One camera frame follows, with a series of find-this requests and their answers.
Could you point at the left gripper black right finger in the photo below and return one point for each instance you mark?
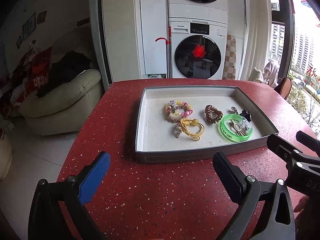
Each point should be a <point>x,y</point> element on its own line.
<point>276,220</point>

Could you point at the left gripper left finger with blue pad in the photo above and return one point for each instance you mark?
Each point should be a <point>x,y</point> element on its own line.
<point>46,219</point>

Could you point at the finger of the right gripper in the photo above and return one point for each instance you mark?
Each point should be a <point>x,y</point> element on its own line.
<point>282,148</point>
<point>308,141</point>

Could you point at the green translucent bangle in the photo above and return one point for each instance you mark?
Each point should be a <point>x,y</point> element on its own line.
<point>229,133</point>

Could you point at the beige looped hair clip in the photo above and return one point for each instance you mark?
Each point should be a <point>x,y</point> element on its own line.
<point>238,129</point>

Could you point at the small crystal hair clip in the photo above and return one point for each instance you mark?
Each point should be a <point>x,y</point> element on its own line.
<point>234,110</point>

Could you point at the silver metal hair barrette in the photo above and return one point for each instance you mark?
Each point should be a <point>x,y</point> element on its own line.
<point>178,130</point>

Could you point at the grey jewelry tray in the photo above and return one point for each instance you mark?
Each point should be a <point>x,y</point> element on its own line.
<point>199,110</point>

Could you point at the right human hand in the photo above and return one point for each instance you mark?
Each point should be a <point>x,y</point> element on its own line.
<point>307,220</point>

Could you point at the black claw hair clip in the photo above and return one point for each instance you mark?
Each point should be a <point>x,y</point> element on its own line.
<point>246,114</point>

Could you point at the wooden chair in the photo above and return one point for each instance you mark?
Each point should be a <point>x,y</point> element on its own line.
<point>284,88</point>

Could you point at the cream leather sofa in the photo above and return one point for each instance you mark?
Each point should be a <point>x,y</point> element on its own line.
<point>66,108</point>

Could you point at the checkered cloth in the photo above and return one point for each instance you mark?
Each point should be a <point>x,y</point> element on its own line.
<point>229,69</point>

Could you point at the white curtain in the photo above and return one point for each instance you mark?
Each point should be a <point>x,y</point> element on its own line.
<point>257,36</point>

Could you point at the red black cushion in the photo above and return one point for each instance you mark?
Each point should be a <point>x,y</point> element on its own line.
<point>38,71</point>

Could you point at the white washing machine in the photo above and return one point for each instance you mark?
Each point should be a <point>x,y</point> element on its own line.
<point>198,48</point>

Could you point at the red handled mop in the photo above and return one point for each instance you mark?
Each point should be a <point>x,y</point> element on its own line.
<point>168,43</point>

